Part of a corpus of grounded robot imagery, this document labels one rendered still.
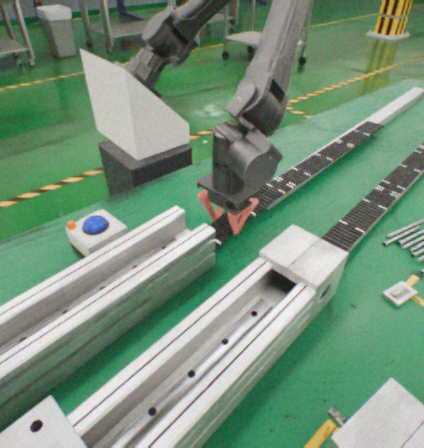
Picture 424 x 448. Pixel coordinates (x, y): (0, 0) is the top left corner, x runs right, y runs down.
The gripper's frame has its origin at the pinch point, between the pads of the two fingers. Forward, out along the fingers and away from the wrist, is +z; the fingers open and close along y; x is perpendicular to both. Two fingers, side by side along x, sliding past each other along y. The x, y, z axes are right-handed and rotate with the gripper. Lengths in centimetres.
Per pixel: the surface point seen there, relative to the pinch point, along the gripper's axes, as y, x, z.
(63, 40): -451, 187, 60
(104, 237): -9.8, -20.7, -3.7
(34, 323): -2.6, -36.9, -2.6
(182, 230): -2.7, -9.1, -2.3
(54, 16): -448, 181, 32
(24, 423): 14.0, -42.9, -10.2
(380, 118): 0, 70, -1
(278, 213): 3.8, 12.5, 2.4
